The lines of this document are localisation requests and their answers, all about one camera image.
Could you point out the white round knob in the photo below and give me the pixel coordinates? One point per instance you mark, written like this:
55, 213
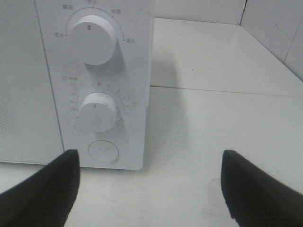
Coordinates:
98, 112
92, 39

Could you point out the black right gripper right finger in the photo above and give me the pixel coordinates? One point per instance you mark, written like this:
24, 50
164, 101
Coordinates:
254, 198

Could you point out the white microwave oven body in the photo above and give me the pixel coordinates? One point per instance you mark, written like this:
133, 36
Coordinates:
125, 77

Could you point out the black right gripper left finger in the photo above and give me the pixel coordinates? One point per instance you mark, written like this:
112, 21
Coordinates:
46, 198

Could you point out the white round door button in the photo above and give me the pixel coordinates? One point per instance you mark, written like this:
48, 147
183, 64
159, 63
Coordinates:
103, 151

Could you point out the white microwave door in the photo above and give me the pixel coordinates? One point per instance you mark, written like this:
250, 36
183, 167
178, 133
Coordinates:
29, 131

